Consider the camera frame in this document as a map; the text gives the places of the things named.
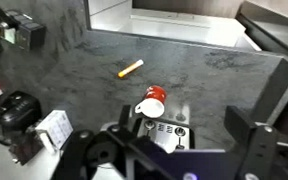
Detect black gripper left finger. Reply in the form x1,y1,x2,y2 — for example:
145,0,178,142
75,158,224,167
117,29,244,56
51,104,142,180

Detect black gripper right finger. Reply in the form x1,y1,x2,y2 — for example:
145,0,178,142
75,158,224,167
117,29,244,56
223,105,288,180

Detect orange marker with white cap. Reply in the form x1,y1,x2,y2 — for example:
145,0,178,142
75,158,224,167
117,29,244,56
117,59,145,79

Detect red mug with white interior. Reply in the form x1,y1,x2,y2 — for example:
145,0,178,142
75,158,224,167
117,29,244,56
134,85,168,119

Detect small white box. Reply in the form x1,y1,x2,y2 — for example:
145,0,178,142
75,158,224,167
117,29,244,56
34,109,74,152

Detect dark grey side panel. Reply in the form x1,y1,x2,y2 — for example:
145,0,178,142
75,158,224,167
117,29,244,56
250,57,288,127

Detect black round appliance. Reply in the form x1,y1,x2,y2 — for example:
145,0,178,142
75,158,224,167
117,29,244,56
0,91,42,145

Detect black and silver toaster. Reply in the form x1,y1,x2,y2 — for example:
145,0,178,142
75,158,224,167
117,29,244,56
132,116,196,154

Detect black rectangular box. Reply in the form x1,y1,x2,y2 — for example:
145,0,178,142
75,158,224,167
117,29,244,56
3,9,47,52

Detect white lower cabinets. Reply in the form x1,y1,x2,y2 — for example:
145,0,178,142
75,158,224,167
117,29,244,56
87,0,262,52

